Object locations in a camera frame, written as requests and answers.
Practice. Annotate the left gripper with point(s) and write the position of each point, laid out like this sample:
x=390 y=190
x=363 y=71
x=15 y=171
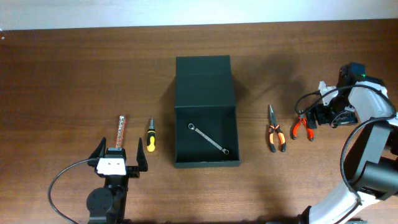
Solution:
x=134 y=171

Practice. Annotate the silver ring spanner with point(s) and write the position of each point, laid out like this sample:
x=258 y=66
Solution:
x=192 y=127

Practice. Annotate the orange handled metal file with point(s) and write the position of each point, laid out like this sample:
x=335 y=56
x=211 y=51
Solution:
x=120 y=132

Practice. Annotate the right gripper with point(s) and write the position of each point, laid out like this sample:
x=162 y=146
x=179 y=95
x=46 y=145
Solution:
x=349 y=119

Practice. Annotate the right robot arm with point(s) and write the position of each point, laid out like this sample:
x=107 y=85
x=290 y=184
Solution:
x=367 y=176

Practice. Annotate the orange black long-nose pliers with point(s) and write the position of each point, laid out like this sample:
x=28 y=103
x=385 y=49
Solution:
x=274 y=128

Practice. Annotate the black open box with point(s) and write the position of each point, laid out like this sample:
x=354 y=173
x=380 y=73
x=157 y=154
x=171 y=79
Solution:
x=204 y=96

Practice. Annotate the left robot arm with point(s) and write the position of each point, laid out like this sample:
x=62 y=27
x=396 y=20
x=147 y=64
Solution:
x=107 y=204

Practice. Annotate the yellow black screwdriver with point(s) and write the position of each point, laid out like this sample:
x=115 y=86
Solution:
x=150 y=143

